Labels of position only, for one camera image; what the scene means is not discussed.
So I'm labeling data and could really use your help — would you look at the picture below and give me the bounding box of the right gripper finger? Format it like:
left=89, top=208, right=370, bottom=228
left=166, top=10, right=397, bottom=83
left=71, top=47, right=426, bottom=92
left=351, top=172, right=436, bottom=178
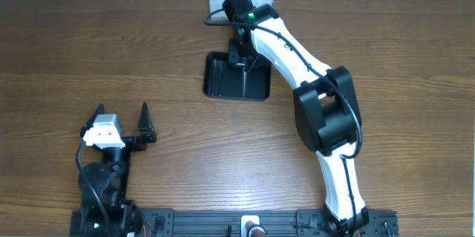
left=228, top=38, right=246, bottom=69

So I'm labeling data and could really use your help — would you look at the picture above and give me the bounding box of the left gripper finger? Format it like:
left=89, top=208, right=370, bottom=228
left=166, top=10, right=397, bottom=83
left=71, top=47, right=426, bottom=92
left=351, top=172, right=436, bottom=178
left=137, top=101, right=157, bottom=143
left=80, top=103, right=105, bottom=134

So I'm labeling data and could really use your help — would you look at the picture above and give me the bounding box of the mounting rail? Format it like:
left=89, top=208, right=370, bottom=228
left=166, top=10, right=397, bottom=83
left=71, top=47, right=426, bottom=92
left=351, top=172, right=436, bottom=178
left=70, top=207, right=400, bottom=237

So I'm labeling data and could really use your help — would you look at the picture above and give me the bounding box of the clear test tube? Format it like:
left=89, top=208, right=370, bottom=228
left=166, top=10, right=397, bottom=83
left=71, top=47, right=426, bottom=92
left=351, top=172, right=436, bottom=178
left=214, top=60, right=223, bottom=97
left=241, top=66, right=249, bottom=100

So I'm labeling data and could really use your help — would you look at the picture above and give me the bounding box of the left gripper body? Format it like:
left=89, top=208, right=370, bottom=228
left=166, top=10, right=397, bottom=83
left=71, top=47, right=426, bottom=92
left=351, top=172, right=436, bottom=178
left=122, top=135, right=148, bottom=152

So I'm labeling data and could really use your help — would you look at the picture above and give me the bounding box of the black tray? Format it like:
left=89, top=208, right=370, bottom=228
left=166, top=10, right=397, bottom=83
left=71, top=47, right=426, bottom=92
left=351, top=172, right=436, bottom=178
left=203, top=51, right=272, bottom=103

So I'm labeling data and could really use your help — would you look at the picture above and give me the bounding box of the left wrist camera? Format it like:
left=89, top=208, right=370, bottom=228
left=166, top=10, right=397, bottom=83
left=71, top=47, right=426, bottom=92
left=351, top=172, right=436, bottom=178
left=81, top=113, right=126, bottom=151

